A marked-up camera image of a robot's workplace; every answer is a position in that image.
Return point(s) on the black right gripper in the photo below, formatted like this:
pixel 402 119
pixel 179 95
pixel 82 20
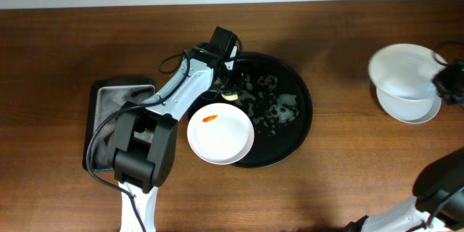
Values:
pixel 446 82

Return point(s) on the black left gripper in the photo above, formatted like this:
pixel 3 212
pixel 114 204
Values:
pixel 225 80

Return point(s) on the green yellow sponge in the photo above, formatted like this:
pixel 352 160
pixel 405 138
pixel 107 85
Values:
pixel 230 96

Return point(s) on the large white plate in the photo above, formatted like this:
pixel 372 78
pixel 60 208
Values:
pixel 405 71

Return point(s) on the grey plate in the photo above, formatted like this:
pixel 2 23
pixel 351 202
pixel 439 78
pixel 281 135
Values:
pixel 409 111

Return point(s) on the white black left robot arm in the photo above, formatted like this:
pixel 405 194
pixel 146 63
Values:
pixel 141 150

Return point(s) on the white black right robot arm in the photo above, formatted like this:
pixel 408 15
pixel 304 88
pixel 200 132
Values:
pixel 436 204

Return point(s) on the round black tray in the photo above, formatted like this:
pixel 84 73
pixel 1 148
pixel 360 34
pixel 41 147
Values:
pixel 277 101

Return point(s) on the black rectangular soapy water tray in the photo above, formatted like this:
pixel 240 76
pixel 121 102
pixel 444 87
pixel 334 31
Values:
pixel 108 96

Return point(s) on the pink plate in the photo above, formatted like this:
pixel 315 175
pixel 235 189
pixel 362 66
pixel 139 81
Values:
pixel 220 134

